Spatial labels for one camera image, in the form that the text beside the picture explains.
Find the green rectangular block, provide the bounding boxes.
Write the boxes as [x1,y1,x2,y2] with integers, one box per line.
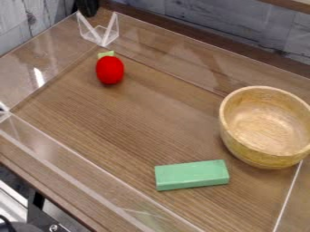
[155,159,230,191]

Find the clear acrylic corner bracket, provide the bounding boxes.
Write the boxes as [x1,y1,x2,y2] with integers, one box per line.
[76,12,119,47]

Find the red plush strawberry fruit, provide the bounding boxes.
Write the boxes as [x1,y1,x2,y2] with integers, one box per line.
[97,51,125,84]

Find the clear acrylic table enclosure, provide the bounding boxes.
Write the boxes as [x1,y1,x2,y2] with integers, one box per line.
[0,6,310,232]

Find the black table leg mount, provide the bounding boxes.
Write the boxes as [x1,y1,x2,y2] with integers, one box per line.
[27,188,80,232]

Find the black cable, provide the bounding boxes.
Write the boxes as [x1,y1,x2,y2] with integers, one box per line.
[0,213,18,232]

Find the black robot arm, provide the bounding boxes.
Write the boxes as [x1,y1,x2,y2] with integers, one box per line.
[76,0,99,17]

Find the light wooden bowl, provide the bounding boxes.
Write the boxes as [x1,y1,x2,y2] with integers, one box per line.
[218,86,310,169]

